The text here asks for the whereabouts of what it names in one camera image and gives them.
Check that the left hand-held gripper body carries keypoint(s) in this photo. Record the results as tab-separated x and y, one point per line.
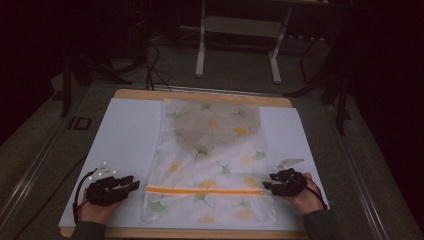
101	191

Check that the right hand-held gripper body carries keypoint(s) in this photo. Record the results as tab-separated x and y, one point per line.
290	185

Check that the floral mesh bag orange zipper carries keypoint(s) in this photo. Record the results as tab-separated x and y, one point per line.
210	160

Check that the person's left hand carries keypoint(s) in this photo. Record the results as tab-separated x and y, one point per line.
96	211

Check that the person's right hand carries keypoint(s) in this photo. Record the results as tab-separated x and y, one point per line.
308	200

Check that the white table mat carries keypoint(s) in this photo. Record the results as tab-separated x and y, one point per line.
130	133

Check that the grey cloth inside bag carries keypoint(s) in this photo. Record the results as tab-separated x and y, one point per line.
216	123

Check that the black metal stand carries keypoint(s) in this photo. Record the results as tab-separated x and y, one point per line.
336	86
83	71

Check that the wooden table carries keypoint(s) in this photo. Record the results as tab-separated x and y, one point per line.
200	96

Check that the metal floor rail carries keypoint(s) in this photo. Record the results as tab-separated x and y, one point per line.
26	186
360	180

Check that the black floor bracket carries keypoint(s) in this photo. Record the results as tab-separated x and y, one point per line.
80	123

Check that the white metal stand frame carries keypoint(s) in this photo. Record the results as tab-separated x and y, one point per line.
240	28

